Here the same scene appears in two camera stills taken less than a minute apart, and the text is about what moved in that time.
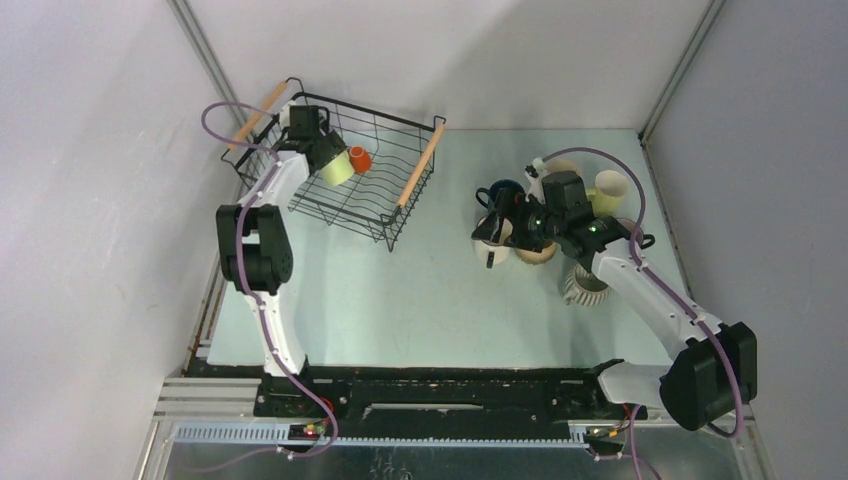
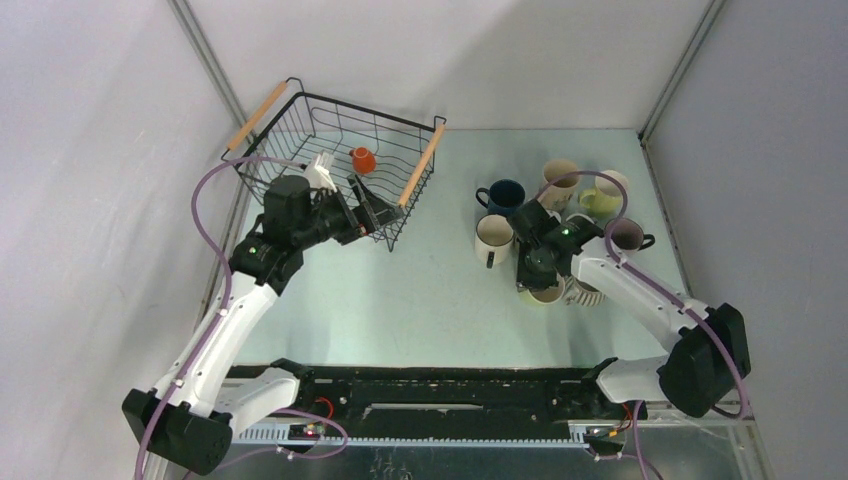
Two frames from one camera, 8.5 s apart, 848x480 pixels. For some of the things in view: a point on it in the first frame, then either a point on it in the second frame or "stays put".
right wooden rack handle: (420, 166) stays put
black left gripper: (333, 144) -> (377, 211)
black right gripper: (490, 230) -> (528, 281)
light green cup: (338, 170) -> (551, 294)
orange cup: (360, 159) stays put
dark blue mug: (504, 195) stays put
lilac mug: (645, 240) stays put
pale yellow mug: (608, 193) stays put
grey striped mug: (583, 288) stays put
